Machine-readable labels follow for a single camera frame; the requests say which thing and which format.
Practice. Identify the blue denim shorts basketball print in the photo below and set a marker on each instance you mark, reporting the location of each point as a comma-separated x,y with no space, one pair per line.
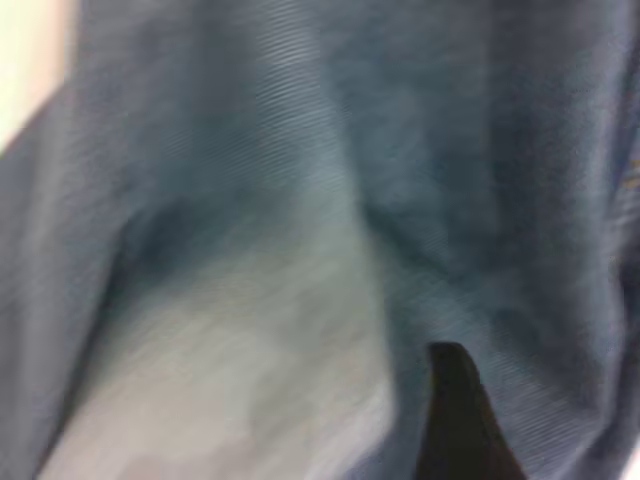
200,150

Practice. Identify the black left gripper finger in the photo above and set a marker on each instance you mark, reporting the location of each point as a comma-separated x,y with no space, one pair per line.
460,430

